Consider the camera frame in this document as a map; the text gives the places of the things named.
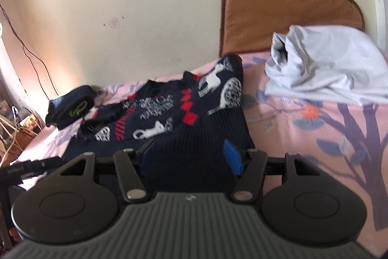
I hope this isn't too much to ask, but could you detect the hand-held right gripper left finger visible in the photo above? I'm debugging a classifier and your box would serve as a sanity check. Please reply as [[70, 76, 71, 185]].
[[61, 139, 157, 202]]

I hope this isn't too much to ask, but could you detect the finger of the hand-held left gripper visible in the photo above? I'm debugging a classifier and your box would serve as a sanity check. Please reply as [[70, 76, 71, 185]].
[[32, 156, 63, 175]]

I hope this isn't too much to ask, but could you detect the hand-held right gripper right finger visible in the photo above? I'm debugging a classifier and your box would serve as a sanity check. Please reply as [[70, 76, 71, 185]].
[[223, 139, 322, 202]]

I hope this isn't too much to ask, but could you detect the navy reindeer pattern sweater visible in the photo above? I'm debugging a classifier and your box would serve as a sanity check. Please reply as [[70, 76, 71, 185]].
[[62, 53, 256, 196]]

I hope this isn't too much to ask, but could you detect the folded navy and green garment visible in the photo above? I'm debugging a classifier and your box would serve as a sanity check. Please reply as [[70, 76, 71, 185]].
[[45, 85, 95, 130]]

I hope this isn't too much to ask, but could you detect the pink printed bed sheet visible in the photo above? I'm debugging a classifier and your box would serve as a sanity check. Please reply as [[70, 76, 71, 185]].
[[16, 51, 388, 247]]

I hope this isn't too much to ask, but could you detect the white cloth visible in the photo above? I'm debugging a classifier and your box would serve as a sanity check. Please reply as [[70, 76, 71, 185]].
[[265, 25, 388, 108]]

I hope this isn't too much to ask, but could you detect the brown perforated cushion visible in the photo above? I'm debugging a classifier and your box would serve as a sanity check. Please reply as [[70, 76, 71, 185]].
[[219, 0, 365, 57]]

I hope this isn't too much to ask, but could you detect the bundle of white cables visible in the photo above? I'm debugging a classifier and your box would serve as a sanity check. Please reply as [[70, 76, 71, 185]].
[[0, 106, 41, 167]]

